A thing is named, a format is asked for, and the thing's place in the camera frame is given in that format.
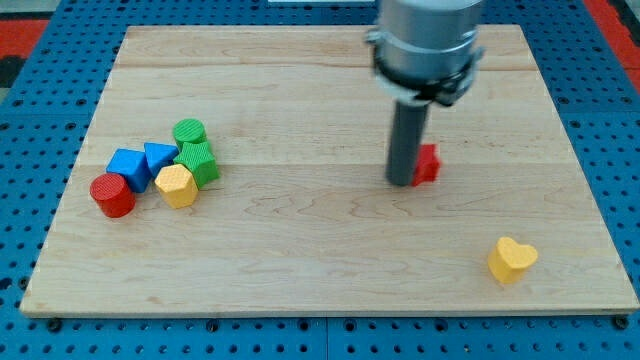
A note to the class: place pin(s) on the blue triangle block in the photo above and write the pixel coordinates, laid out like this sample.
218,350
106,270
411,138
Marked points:
159,156

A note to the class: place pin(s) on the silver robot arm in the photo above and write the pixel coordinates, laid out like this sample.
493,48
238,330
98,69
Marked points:
424,51

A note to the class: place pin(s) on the red cylinder block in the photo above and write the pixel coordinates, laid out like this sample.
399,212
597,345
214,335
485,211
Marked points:
112,194

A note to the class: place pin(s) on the wooden board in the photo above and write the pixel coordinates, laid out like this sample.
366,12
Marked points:
302,222

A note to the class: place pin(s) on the green cylinder block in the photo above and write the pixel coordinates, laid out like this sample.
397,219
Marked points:
189,130

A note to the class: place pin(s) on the red star block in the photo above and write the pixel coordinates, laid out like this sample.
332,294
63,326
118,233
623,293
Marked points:
427,165

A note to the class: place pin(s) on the blue cube block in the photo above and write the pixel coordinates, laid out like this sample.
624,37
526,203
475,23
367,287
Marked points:
132,166

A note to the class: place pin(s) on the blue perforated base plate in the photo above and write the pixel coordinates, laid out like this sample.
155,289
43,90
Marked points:
47,112

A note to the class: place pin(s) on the yellow heart block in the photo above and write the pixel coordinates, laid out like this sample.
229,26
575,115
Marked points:
509,260

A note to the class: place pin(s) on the green star block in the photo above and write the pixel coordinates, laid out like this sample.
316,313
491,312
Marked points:
199,159

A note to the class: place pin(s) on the yellow hexagon block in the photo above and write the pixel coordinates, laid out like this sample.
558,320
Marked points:
177,186

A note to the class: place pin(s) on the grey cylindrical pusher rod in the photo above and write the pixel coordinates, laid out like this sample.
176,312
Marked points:
405,140

